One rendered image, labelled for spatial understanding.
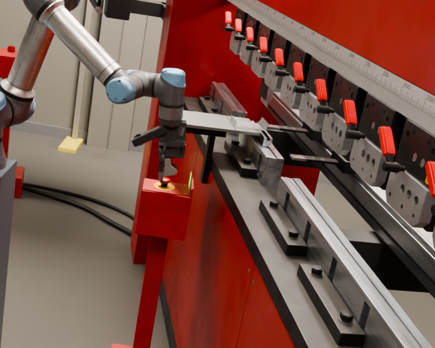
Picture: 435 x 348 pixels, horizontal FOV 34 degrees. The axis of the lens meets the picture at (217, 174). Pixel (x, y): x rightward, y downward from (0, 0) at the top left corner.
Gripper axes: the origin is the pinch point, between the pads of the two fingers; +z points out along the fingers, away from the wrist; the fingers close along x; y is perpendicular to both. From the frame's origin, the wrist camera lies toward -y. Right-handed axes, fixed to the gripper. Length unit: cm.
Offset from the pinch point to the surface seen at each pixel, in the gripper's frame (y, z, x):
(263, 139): 32.9, -12.7, 11.0
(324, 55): 40, -49, -35
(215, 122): 17.0, -14.8, 19.3
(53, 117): -86, 63, 290
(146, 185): -4.3, 5.4, 8.2
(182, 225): 8.4, 13.2, -5.0
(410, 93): 47, -51, -84
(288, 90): 35, -35, -14
